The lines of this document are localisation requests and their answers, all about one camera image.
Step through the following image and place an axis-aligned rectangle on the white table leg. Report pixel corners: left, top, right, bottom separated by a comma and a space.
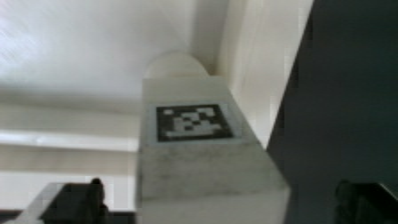
134, 52, 291, 224

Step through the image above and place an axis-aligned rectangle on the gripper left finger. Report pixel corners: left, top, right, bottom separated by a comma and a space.
10, 178, 108, 224

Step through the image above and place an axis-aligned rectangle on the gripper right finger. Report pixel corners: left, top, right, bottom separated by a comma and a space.
333, 180, 398, 224

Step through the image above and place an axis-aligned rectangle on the white square table top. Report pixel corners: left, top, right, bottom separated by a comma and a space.
0, 0, 316, 151

